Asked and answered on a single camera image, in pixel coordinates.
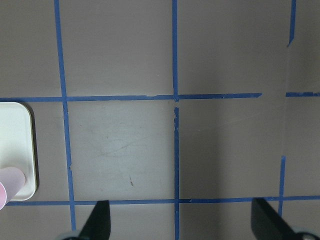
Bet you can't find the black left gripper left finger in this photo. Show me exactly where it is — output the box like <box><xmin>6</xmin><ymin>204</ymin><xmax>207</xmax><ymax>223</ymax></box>
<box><xmin>58</xmin><ymin>200</ymin><xmax>111</xmax><ymax>240</ymax></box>

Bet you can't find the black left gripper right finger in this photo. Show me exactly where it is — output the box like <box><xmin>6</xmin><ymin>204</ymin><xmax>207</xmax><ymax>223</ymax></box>
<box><xmin>251</xmin><ymin>198</ymin><xmax>320</xmax><ymax>240</ymax></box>

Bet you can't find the pink plastic cup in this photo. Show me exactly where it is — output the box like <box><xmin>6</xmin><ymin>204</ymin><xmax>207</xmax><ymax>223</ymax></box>
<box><xmin>0</xmin><ymin>166</ymin><xmax>26</xmax><ymax>210</ymax></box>

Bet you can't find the cream plastic tray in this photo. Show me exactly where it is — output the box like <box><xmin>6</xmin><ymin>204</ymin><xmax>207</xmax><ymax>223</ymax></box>
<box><xmin>0</xmin><ymin>102</ymin><xmax>37</xmax><ymax>201</ymax></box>

